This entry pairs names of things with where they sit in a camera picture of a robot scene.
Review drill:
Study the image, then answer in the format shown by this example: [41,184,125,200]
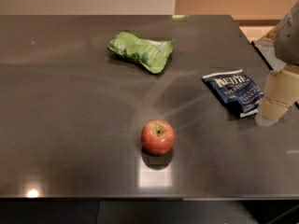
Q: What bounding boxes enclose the green chip bag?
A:
[108,31,174,74]

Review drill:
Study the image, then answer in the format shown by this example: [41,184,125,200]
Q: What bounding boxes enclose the blue Kettle chip bag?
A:
[202,69,263,118]

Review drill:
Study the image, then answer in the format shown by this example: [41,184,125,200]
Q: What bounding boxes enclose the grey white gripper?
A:
[255,1,299,126]

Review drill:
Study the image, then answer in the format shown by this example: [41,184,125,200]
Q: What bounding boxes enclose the red apple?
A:
[141,119,176,156]

